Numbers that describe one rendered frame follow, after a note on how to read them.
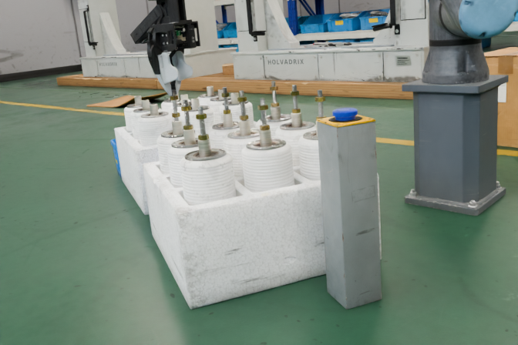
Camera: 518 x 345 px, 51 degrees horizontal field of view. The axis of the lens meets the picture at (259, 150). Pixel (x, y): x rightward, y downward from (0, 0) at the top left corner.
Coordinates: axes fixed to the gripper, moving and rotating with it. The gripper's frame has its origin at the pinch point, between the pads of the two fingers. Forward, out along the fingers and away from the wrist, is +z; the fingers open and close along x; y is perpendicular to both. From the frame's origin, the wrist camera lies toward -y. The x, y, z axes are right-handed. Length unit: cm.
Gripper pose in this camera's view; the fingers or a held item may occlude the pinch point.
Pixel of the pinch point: (170, 88)
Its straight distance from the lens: 120.1
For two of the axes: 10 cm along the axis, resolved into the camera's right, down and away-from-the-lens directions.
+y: 7.8, 0.8, -6.2
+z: 0.9, 9.7, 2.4
